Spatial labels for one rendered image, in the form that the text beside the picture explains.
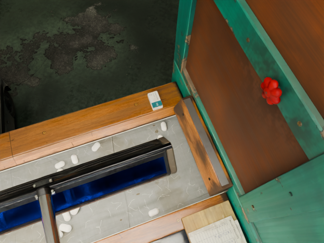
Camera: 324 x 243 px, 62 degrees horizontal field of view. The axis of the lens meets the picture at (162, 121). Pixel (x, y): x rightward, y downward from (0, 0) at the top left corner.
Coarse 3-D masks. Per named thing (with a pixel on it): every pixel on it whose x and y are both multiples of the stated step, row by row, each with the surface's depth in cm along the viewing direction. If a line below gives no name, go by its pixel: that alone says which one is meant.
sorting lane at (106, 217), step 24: (168, 120) 93; (120, 144) 89; (24, 168) 85; (48, 168) 85; (192, 168) 86; (144, 192) 83; (168, 192) 83; (192, 192) 83; (72, 216) 80; (96, 216) 80; (120, 216) 80; (144, 216) 80; (0, 240) 77; (24, 240) 77; (72, 240) 77; (96, 240) 77
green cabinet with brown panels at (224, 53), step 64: (192, 0) 62; (256, 0) 41; (320, 0) 30; (192, 64) 78; (256, 64) 44; (320, 64) 33; (256, 128) 54; (320, 128) 35; (256, 192) 60; (320, 192) 39
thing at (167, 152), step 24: (144, 144) 55; (168, 144) 50; (72, 168) 52; (96, 168) 48; (120, 168) 49; (144, 168) 51; (168, 168) 53; (0, 192) 50; (24, 192) 46; (72, 192) 49; (96, 192) 50; (120, 192) 53; (0, 216) 47; (24, 216) 48
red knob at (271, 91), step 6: (270, 78) 40; (264, 84) 40; (270, 84) 39; (276, 84) 39; (264, 90) 41; (270, 90) 39; (276, 90) 38; (264, 96) 42; (270, 96) 40; (276, 96) 39; (270, 102) 41; (276, 102) 39
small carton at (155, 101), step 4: (152, 92) 92; (156, 92) 92; (148, 96) 92; (152, 96) 92; (156, 96) 92; (152, 100) 91; (156, 100) 91; (160, 100) 91; (152, 104) 90; (156, 104) 90; (160, 104) 90; (152, 108) 91; (156, 108) 91
